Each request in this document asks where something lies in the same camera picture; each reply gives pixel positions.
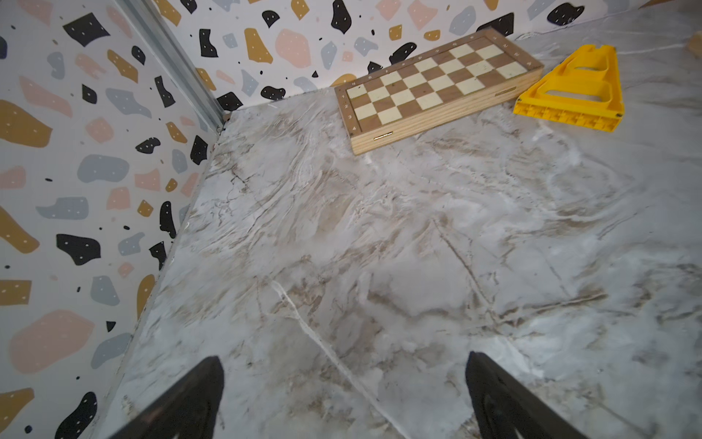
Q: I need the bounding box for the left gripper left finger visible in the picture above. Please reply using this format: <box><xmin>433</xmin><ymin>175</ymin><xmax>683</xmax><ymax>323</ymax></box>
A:
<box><xmin>113</xmin><ymin>356</ymin><xmax>225</xmax><ymax>439</ymax></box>

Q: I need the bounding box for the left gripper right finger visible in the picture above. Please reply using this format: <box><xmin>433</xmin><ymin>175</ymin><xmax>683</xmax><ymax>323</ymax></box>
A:
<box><xmin>465</xmin><ymin>351</ymin><xmax>586</xmax><ymax>439</ymax></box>

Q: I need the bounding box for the yellow plastic triangle stand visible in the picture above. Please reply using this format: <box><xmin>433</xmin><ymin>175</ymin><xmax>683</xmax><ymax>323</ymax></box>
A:
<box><xmin>514</xmin><ymin>45</ymin><xmax>625</xmax><ymax>133</ymax></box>

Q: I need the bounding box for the wooden chessboard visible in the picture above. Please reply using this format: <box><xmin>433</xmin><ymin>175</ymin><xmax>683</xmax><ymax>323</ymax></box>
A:
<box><xmin>335</xmin><ymin>27</ymin><xmax>544</xmax><ymax>155</ymax></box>

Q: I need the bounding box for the small pink wooden cube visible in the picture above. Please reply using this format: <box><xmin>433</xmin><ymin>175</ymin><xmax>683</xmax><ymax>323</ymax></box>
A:
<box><xmin>687</xmin><ymin>31</ymin><xmax>702</xmax><ymax>59</ymax></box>

